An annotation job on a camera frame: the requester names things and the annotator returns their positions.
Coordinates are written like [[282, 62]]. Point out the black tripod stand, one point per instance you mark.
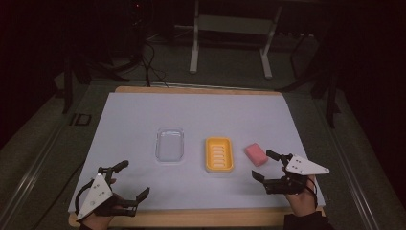
[[68, 83], [332, 96]]

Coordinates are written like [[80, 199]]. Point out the pale table mat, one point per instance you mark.
[[198, 115]]

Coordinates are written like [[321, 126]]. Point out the white metal stand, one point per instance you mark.
[[231, 25]]

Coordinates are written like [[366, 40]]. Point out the clear plastic lid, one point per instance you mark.
[[169, 145]]

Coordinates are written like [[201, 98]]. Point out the wooden table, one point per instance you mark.
[[194, 89]]

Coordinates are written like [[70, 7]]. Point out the metal floor rail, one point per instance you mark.
[[351, 179], [30, 177]]

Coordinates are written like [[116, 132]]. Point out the person's left hand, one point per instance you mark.
[[97, 221]]

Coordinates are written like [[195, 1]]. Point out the pink soap bar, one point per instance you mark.
[[256, 154]]

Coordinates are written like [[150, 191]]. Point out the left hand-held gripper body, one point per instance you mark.
[[95, 193]]

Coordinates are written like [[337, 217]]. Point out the person's right hand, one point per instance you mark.
[[302, 202]]

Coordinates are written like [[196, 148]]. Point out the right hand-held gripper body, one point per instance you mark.
[[303, 167]]

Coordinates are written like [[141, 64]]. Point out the yellow soap dish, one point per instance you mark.
[[219, 154]]

